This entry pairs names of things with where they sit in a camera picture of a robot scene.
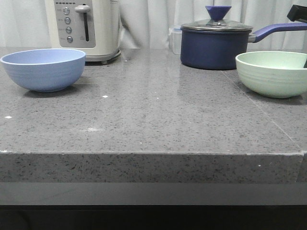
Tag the green bowl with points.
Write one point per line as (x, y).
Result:
(275, 74)

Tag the white curtain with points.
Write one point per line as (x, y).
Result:
(145, 23)

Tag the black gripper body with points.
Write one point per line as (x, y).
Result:
(297, 13)

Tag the glass pot lid blue knob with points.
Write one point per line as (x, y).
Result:
(217, 23)

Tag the dark blue saucepan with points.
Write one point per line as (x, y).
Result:
(217, 50)

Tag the clear plastic container blue lid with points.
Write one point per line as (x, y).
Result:
(175, 35)

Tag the cream toaster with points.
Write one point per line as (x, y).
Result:
(92, 26)

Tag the blue bowl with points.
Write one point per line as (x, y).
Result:
(44, 70)

